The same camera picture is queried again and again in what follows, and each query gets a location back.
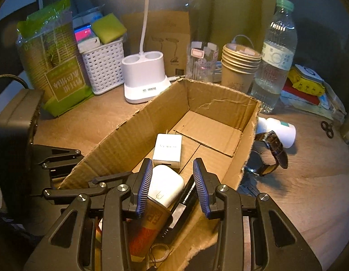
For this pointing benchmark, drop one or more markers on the green pack of paper cups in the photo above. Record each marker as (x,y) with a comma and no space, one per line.
(58,67)

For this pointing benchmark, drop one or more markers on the yellow wipes pack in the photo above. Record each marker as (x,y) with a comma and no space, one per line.
(307,86)

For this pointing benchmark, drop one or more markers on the white paper boxes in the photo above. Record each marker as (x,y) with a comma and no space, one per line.
(332,98)

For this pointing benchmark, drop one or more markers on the red book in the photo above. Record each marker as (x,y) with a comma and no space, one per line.
(297,94)

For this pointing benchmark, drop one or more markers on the white plastic basket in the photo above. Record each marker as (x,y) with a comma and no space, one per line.
(103,67)

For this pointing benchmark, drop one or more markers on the white flat device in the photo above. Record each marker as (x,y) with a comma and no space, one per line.
(308,72)

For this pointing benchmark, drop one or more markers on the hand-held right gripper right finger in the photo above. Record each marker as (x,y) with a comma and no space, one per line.
(201,192)

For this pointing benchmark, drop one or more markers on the white charger block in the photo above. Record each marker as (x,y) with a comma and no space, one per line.
(167,149)

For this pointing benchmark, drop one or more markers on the white pill bottle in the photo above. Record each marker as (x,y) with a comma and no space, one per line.
(282,132)

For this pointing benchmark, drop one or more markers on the white earbuds case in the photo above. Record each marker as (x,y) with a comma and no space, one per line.
(166,185)

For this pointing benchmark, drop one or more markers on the black power bank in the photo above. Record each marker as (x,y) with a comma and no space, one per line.
(177,220)

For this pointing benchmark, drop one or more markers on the pink and blue phone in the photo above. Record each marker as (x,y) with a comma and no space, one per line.
(83,33)

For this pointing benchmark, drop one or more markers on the brown paper lamp packaging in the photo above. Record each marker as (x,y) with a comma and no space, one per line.
(166,34)

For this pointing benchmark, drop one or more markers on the stack of brown paper cups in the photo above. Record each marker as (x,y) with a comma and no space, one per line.
(238,70)

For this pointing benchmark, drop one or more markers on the gold tin can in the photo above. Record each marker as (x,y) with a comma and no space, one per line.
(146,228)

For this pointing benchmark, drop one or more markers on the clear water bottle green cap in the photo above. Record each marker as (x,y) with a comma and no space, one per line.
(273,62)

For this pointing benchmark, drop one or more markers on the cardboard box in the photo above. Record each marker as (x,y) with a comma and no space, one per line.
(129,135)

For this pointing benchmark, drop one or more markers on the green sponge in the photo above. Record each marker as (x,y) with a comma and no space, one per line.
(108,29)

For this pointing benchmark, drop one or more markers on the clear ribbed glass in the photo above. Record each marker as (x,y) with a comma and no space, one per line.
(201,62)

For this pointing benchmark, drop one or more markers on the black wristwatch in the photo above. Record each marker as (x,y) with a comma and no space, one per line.
(272,146)

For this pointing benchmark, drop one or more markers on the black scissors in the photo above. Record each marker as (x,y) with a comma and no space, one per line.
(328,129)

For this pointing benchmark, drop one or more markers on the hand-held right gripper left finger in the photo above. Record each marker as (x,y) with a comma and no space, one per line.
(143,189)

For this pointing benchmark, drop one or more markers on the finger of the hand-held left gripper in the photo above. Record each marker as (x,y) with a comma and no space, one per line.
(78,190)
(61,158)

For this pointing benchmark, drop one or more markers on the white desk lamp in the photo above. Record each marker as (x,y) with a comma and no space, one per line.
(144,84)

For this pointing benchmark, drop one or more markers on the small white box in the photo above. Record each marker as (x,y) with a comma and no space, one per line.
(89,44)

